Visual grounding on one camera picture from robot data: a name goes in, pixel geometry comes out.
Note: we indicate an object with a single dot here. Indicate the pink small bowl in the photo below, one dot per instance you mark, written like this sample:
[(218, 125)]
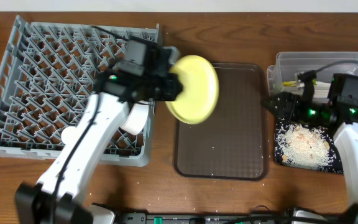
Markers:
[(136, 119)]

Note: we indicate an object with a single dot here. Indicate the dark brown serving tray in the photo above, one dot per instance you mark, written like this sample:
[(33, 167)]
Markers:
[(233, 142)]

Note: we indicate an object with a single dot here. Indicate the yellow round plate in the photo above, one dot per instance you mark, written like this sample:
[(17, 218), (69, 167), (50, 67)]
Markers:
[(200, 93)]

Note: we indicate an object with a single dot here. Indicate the green snack wrapper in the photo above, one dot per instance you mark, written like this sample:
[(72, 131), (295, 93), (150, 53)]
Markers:
[(293, 83)]

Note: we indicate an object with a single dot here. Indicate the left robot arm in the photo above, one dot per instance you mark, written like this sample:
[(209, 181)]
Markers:
[(121, 91)]

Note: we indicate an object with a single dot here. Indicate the white paper napkin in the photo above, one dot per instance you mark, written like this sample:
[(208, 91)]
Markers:
[(321, 89)]

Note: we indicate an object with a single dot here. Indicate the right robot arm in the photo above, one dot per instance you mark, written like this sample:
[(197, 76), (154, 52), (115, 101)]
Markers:
[(339, 115)]

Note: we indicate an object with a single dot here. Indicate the white cup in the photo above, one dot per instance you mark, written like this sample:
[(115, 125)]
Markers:
[(70, 135)]

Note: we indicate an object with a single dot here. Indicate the black flat waste tray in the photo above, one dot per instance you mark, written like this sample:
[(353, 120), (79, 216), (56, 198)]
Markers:
[(335, 167)]

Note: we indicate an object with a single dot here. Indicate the grey plastic dish rack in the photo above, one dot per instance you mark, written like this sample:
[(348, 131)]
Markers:
[(46, 76)]

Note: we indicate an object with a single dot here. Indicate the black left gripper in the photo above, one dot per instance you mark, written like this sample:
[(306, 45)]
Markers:
[(169, 93)]

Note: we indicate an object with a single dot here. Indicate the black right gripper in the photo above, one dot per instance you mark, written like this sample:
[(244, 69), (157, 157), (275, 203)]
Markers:
[(286, 99)]

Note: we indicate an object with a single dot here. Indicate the clear plastic waste bin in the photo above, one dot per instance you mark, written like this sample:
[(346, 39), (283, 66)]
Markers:
[(288, 64)]

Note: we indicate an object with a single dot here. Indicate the black rail at table edge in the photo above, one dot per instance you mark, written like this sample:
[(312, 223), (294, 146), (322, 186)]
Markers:
[(259, 214)]

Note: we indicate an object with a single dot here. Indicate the spilled rice pile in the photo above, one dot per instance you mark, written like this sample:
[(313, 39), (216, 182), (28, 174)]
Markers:
[(303, 147)]

